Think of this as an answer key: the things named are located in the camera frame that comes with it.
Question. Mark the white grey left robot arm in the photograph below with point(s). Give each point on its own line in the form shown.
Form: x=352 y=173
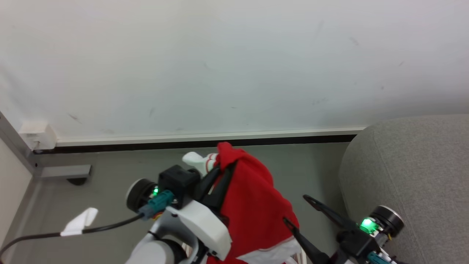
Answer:
x=150 y=251

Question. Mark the white wall outlet box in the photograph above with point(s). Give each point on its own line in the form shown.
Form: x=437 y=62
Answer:
x=38 y=134

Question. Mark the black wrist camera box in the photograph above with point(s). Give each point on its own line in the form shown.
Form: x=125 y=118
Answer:
x=357 y=242
x=179 y=183

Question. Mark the white tape tag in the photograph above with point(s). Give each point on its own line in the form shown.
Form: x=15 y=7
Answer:
x=78 y=222

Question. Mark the black and white baseboard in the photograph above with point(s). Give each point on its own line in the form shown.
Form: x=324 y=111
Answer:
x=205 y=141

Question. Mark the grey fabric sofa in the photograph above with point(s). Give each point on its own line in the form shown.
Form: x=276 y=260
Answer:
x=421 y=165

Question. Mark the red garment with white trim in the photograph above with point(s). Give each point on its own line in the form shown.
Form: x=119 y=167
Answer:
x=253 y=205

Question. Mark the beige panel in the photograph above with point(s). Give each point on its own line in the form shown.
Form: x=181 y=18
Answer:
x=11 y=183

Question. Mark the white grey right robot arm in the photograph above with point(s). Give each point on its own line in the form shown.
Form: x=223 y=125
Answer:
x=390 y=218

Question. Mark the black frame foot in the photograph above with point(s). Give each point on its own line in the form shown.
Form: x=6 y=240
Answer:
x=77 y=180

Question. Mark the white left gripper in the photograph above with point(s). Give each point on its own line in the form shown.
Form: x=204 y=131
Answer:
x=203 y=225

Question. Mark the grey metal frame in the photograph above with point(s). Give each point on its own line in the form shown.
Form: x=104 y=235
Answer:
x=66 y=171

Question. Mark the cream laundry basket brown rim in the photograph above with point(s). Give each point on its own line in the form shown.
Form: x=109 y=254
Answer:
x=299 y=258

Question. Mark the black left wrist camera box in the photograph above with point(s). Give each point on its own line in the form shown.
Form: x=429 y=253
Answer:
x=179 y=183

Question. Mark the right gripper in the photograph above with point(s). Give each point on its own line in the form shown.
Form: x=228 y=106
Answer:
x=340 y=259

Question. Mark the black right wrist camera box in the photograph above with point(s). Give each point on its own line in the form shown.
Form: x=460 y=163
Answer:
x=357 y=242

